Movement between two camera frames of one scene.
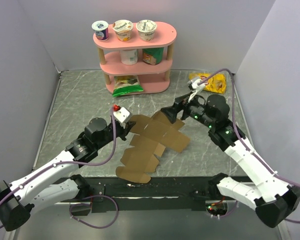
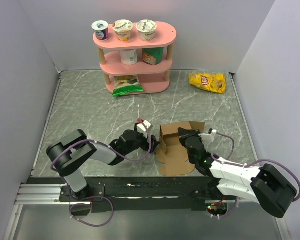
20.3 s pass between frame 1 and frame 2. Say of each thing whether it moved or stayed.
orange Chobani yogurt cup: stayed
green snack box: stayed
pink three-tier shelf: stayed
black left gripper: moved
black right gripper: moved
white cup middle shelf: stayed
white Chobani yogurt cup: stayed
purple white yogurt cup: stayed
